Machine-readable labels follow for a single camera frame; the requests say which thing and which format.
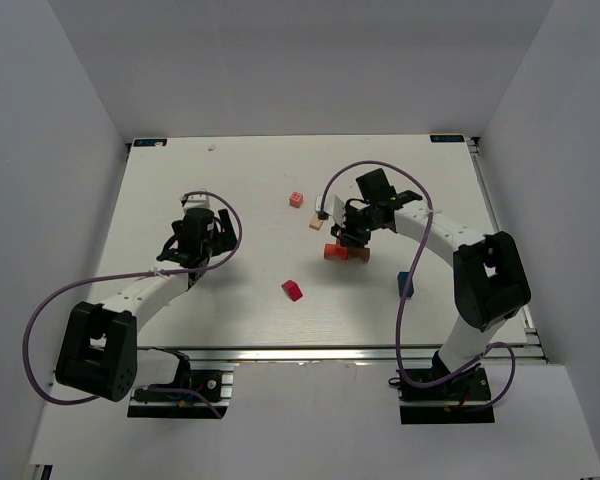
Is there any red-orange rectangular block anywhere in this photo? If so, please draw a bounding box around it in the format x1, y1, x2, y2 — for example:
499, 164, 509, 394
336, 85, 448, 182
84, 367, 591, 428
323, 243, 349, 261

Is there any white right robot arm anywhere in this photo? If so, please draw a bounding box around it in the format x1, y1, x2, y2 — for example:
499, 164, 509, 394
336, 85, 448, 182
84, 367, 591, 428
318, 161, 531, 387

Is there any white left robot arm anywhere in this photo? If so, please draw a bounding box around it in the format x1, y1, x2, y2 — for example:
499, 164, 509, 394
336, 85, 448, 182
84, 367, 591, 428
55, 207, 238, 401

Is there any brown rectangular block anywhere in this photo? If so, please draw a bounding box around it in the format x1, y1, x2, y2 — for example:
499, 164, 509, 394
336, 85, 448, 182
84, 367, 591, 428
347, 247, 370, 263

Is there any cream rectangular wood block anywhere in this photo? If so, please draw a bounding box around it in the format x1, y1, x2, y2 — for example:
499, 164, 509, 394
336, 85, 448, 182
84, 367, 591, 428
309, 215, 324, 230

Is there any blue rectangular block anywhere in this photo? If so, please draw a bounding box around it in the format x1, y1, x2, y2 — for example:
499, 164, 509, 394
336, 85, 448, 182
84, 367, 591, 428
397, 271, 414, 299

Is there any red roof-shaped block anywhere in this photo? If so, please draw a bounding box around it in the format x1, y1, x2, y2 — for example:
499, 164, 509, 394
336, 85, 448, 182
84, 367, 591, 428
281, 280, 303, 302

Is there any orange cube with window print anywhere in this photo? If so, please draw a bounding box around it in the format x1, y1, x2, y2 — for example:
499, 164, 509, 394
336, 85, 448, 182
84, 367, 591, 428
289, 192, 304, 208

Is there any blue label right corner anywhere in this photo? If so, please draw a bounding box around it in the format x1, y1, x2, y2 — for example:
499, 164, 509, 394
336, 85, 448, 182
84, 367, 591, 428
429, 134, 465, 143

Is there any blue label corner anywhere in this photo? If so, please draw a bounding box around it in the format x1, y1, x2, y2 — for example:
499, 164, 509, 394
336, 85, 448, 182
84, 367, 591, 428
132, 138, 167, 148
429, 134, 465, 143

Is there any blue label left corner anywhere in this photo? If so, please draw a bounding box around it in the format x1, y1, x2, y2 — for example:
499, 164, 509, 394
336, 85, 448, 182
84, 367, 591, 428
132, 138, 167, 148

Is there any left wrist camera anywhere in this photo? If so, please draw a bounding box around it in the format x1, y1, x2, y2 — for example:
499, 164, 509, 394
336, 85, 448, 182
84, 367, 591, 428
181, 193, 210, 212

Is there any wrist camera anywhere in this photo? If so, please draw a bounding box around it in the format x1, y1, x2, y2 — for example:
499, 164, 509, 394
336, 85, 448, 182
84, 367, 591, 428
315, 194, 345, 226
181, 193, 210, 212

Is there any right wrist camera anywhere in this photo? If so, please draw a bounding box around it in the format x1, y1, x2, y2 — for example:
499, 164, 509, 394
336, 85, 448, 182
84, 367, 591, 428
315, 194, 345, 226

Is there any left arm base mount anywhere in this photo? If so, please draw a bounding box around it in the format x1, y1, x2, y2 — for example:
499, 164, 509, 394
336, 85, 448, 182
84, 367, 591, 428
127, 347, 235, 420

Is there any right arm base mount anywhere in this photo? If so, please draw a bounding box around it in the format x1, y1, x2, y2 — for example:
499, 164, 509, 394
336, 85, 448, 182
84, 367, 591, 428
388, 367, 495, 425

